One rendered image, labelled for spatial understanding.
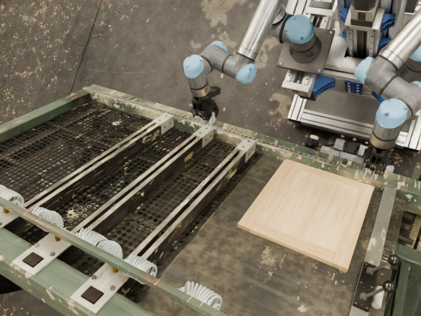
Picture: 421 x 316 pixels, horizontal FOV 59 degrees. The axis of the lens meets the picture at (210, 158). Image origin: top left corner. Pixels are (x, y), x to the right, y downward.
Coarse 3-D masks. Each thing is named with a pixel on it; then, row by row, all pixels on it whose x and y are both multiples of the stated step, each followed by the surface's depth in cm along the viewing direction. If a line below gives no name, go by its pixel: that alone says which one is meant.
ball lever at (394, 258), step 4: (388, 256) 122; (392, 256) 120; (396, 256) 120; (388, 260) 121; (392, 260) 120; (396, 260) 119; (384, 264) 123; (388, 264) 123; (392, 264) 120; (396, 264) 120; (368, 268) 128; (372, 268) 128; (376, 268) 126; (368, 272) 127; (372, 272) 127
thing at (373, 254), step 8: (384, 192) 168; (392, 192) 168; (384, 200) 163; (392, 200) 163; (384, 208) 158; (376, 216) 158; (384, 216) 154; (376, 224) 150; (384, 224) 150; (376, 232) 146; (384, 232) 146; (376, 240) 142; (384, 240) 143; (368, 248) 139; (376, 248) 139; (368, 256) 135; (376, 256) 135; (376, 264) 132; (360, 272) 133; (352, 304) 118; (352, 312) 116; (360, 312) 116
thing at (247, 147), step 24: (240, 144) 191; (216, 168) 172; (192, 192) 157; (216, 192) 166; (168, 216) 144; (192, 216) 150; (144, 240) 133; (168, 240) 137; (96, 288) 111; (120, 288) 117; (96, 312) 105
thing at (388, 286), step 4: (388, 280) 112; (384, 284) 112; (388, 284) 111; (392, 284) 111; (380, 288) 114; (384, 288) 112; (388, 288) 111; (392, 288) 110; (372, 292) 116; (376, 292) 115; (388, 292) 111; (392, 292) 111; (360, 296) 119; (364, 296) 119; (368, 296) 117; (364, 300) 118
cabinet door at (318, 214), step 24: (288, 168) 184; (312, 168) 185; (264, 192) 167; (288, 192) 168; (312, 192) 169; (336, 192) 170; (360, 192) 170; (264, 216) 155; (288, 216) 155; (312, 216) 156; (336, 216) 156; (360, 216) 157; (288, 240) 143; (312, 240) 144; (336, 240) 145; (336, 264) 135
